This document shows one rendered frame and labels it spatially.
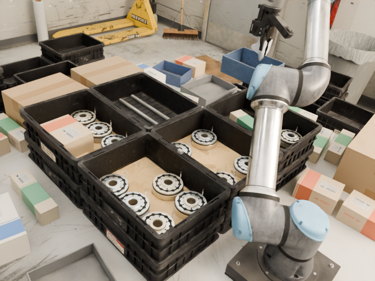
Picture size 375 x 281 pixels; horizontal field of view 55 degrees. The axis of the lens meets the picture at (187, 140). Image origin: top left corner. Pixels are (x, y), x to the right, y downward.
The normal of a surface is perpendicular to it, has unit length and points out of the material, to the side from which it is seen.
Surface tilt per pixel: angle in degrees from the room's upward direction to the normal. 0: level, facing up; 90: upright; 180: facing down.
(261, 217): 41
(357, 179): 90
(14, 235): 0
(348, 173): 90
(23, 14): 90
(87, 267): 0
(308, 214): 10
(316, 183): 0
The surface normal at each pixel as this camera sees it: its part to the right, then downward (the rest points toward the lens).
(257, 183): -0.35, -0.29
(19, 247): 0.58, 0.52
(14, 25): 0.75, 0.45
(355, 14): -0.66, 0.38
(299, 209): 0.26, -0.74
